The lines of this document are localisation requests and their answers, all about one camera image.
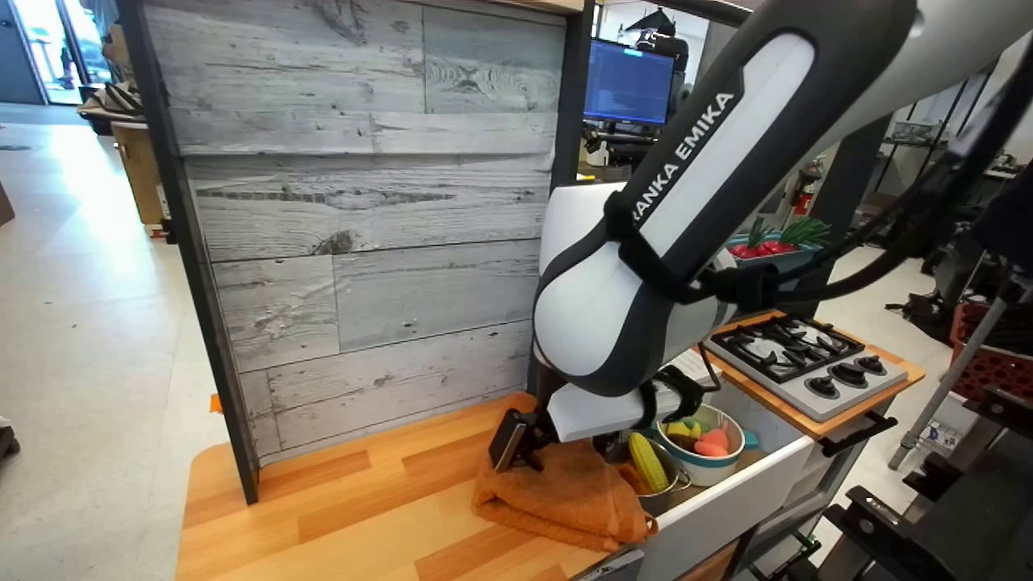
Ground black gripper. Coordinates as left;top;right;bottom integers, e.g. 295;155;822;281
487;406;556;472

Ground orange towel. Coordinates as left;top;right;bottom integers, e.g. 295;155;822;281
471;443;654;552

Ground yellow corn plush toy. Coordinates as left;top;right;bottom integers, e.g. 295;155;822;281
630;434;669;493

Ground green plush toy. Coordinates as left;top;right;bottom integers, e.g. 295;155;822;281
665;421;706;449

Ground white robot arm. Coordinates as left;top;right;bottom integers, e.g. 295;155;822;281
487;0;1033;472

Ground stainless steel pot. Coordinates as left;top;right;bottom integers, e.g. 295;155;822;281
620;434;691;511

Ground white teal pot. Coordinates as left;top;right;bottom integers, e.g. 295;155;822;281
654;403;757;468

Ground white toy sink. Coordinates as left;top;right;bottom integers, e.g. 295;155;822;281
577;364;866;581

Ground toy stove top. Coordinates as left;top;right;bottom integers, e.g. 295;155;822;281
706;316;908;421

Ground grey wood backsplash panel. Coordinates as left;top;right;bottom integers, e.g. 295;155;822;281
138;0;569;466

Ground red toy radishes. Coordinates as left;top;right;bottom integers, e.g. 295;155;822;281
729;218;831;261

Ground right teal planter box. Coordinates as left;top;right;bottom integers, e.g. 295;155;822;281
732;245;822;284

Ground computer monitor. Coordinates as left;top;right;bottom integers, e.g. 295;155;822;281
583;38;672;126

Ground black drawer handle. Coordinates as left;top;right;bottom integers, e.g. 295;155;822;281
821;409;897;457

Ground black metal frame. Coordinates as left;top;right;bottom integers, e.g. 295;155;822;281
112;0;913;505

